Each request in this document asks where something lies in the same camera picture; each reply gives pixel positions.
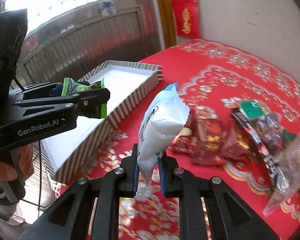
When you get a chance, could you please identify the green snack packet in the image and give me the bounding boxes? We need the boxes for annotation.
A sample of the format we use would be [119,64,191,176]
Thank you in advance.
[61,77,110,119]

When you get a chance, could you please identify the blue white snack packet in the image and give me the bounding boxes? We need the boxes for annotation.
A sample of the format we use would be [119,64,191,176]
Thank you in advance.
[137,83,190,185]

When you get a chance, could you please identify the green small packet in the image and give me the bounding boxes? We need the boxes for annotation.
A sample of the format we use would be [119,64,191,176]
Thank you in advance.
[239,100,265,120]

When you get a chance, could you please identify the person's left hand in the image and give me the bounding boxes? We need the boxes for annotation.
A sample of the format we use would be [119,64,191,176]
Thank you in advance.
[0,144,34,191]

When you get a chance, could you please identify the small dark red snack packet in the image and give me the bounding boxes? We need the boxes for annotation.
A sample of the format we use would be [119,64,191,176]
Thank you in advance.
[220,120,256,162]

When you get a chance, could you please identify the striped white tray box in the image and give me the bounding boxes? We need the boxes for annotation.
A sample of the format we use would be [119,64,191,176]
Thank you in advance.
[41,60,163,183]

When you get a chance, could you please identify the black long coffee sachet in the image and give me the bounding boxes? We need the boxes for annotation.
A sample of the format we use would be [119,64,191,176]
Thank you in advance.
[231,108,283,187]

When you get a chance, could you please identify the clear bag of dates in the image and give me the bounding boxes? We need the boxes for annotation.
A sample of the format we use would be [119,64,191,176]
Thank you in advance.
[254,112,283,155]

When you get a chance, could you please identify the red floral tablecloth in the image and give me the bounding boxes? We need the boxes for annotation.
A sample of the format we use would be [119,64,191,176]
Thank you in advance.
[68,40,300,239]

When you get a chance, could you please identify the clear bag of walnuts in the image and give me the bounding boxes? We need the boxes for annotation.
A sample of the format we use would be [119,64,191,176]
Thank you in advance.
[262,133,300,217]

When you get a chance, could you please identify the red paper wall decoration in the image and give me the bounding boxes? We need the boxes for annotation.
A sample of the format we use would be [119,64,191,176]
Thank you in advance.
[171,0,200,38]

